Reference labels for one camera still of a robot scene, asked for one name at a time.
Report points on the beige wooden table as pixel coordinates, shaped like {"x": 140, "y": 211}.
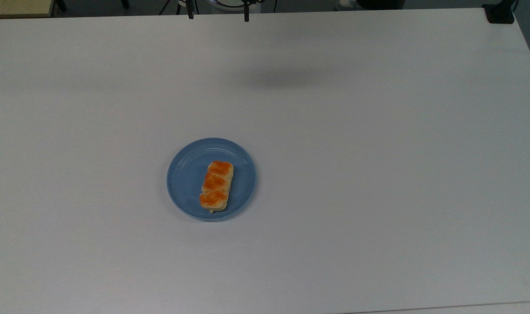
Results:
{"x": 21, "y": 8}

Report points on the orange glazed bread loaf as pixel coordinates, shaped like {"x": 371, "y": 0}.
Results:
{"x": 217, "y": 185}

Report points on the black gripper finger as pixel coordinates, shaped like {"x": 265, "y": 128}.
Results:
{"x": 190, "y": 10}

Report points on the black table corner clamp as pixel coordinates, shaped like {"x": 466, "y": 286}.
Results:
{"x": 499, "y": 13}

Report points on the black bulky floor object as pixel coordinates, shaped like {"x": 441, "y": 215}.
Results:
{"x": 380, "y": 4}

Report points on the blue round plate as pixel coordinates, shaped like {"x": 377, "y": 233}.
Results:
{"x": 184, "y": 183}

